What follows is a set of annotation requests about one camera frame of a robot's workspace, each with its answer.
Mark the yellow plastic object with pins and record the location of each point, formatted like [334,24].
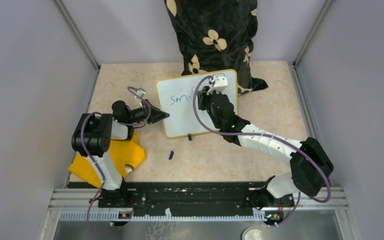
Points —
[126,155]

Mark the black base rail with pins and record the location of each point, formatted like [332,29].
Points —
[196,200]

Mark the black floral pillow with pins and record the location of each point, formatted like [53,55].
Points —
[215,35]

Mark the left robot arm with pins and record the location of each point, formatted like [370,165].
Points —
[108,148]

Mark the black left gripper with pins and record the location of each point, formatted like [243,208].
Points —
[156,115]

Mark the round metal disc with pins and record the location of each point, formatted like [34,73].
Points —
[253,233]

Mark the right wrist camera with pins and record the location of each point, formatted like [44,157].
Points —
[217,84]

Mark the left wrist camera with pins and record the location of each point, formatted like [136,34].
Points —
[139,97]

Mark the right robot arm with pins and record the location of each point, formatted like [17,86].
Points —
[310,166]

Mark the blue marker cap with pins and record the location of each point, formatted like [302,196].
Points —
[171,155]

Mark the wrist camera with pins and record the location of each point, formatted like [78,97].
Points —
[217,84]
[139,97]

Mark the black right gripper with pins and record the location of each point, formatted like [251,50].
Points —
[203,97]

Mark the yellow-framed whiteboard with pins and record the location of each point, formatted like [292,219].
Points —
[176,98]

